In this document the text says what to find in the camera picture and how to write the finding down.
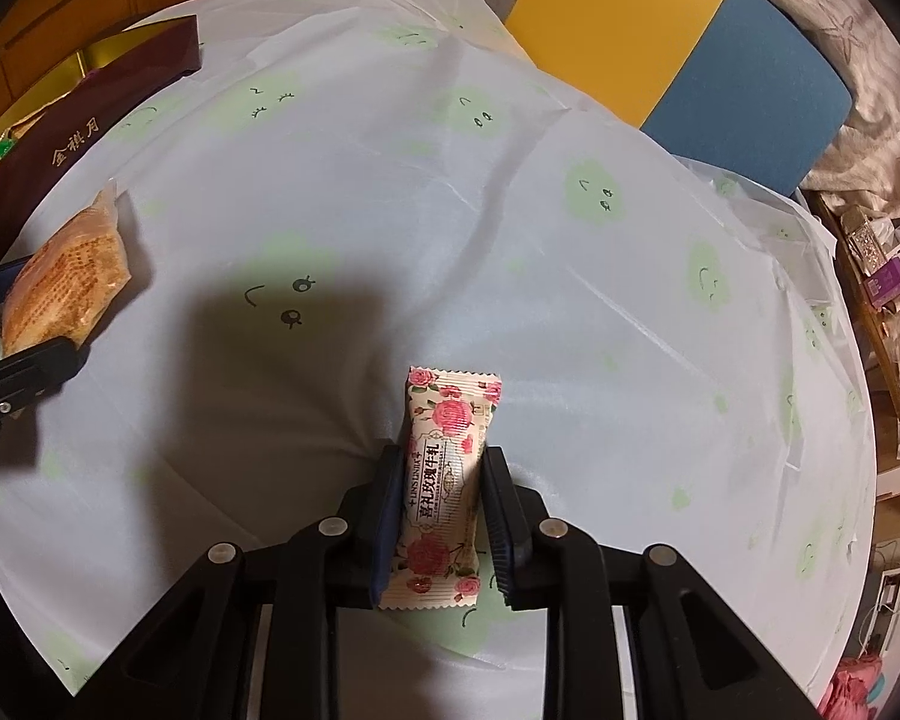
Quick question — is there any clear pastry packet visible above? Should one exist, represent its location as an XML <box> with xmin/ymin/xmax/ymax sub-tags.
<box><xmin>0</xmin><ymin>191</ymin><xmax>132</xmax><ymax>357</ymax></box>

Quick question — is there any starfish-print curtain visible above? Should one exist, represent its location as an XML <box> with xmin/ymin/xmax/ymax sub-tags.
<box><xmin>690</xmin><ymin>0</ymin><xmax>900</xmax><ymax>222</ymax></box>

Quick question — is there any purple carton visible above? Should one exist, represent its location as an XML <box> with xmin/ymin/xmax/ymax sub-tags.
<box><xmin>866</xmin><ymin>255</ymin><xmax>900</xmax><ymax>308</ymax></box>

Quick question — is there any rose-print nougat candy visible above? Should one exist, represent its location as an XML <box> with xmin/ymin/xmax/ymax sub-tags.
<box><xmin>375</xmin><ymin>365</ymin><xmax>505</xmax><ymax>612</ymax></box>

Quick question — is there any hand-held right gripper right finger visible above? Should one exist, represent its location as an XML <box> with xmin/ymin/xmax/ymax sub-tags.
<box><xmin>480</xmin><ymin>446</ymin><xmax>807</xmax><ymax>720</ymax></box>

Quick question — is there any maroon gift box gold interior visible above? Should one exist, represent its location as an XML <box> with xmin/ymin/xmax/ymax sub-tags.
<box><xmin>0</xmin><ymin>15</ymin><xmax>202</xmax><ymax>267</ymax></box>

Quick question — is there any grey yellow blue chair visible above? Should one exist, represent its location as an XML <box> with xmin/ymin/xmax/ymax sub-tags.
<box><xmin>390</xmin><ymin>0</ymin><xmax>852</xmax><ymax>192</ymax></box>

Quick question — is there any wooden side table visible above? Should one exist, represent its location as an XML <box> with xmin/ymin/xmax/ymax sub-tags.
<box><xmin>799</xmin><ymin>187</ymin><xmax>900</xmax><ymax>421</ymax></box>

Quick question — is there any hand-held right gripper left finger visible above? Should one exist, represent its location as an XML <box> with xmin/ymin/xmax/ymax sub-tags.
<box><xmin>82</xmin><ymin>441</ymin><xmax>407</xmax><ymax>720</ymax></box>

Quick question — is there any silver patterned tissue box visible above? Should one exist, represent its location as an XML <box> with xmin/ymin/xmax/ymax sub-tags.
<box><xmin>840</xmin><ymin>206</ymin><xmax>897</xmax><ymax>278</ymax></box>

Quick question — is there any pink fabric item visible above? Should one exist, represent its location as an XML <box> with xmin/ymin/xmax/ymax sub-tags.
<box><xmin>821</xmin><ymin>652</ymin><xmax>890</xmax><ymax>720</ymax></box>

